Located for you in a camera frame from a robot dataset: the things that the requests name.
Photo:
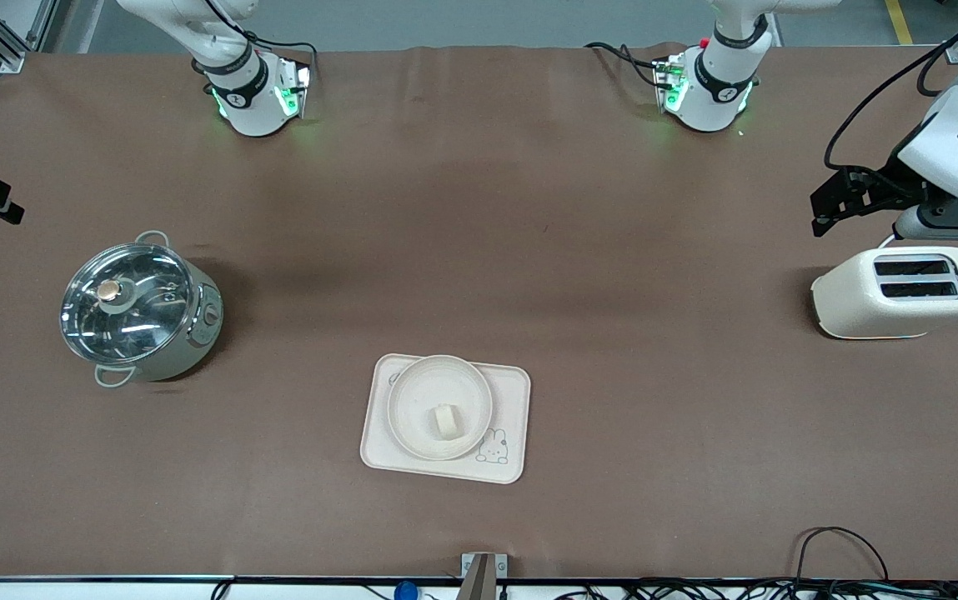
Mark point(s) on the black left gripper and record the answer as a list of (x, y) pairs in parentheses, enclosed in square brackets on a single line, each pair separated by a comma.
[(885, 184)]

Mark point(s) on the small pale bun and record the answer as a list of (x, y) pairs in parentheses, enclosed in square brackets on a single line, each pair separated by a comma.
[(447, 421)]

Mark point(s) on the cream round plate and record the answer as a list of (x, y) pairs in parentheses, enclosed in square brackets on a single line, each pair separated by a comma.
[(424, 392)]

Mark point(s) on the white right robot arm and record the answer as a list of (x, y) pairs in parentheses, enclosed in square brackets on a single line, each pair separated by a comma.
[(249, 100)]

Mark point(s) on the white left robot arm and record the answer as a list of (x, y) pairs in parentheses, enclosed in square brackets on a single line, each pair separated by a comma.
[(716, 92)]

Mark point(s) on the cream rabbit print tray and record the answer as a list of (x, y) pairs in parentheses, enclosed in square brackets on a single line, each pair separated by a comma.
[(512, 392)]

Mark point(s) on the cream two-slot toaster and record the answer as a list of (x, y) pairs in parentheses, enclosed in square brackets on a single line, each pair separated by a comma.
[(887, 312)]

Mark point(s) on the glass pot lid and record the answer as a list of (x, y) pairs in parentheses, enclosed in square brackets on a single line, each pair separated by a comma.
[(128, 304)]

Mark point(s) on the steel pot with glass lid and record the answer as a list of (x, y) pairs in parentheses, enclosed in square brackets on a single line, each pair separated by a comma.
[(195, 342)]

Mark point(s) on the brown table mat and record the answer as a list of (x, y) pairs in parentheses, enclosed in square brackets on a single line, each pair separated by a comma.
[(478, 208)]

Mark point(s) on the small blue round object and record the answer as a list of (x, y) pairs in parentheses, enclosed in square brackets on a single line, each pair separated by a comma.
[(406, 592)]

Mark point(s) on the grey metal camera bracket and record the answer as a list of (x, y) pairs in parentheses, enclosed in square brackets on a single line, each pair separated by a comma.
[(483, 575)]

